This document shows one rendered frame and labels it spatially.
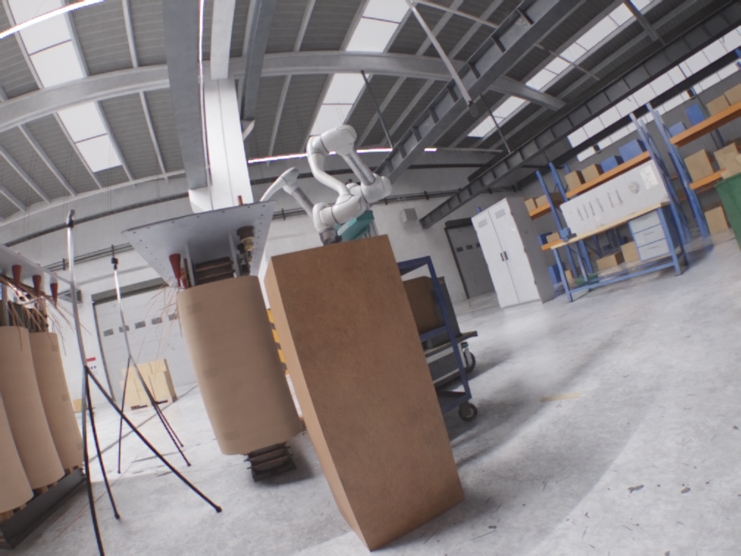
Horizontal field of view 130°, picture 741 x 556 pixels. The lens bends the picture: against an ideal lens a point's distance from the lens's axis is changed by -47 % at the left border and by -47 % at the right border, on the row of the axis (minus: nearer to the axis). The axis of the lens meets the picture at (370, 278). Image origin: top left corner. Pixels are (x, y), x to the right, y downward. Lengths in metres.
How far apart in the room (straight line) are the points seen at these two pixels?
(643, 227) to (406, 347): 3.82
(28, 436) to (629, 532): 2.59
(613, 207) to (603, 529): 4.70
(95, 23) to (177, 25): 6.92
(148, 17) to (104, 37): 1.57
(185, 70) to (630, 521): 5.81
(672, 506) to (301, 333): 1.09
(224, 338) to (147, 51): 10.92
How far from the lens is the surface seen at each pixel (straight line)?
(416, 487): 1.05
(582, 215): 5.47
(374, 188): 2.37
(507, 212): 5.91
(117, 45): 11.91
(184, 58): 5.22
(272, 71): 11.48
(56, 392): 2.65
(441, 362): 2.48
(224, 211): 1.61
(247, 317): 1.67
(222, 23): 9.22
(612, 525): 0.97
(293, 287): 0.87
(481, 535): 1.03
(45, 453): 2.35
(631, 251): 8.34
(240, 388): 1.67
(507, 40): 7.54
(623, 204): 5.19
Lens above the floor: 0.69
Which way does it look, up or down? 7 degrees up
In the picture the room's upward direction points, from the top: 17 degrees counter-clockwise
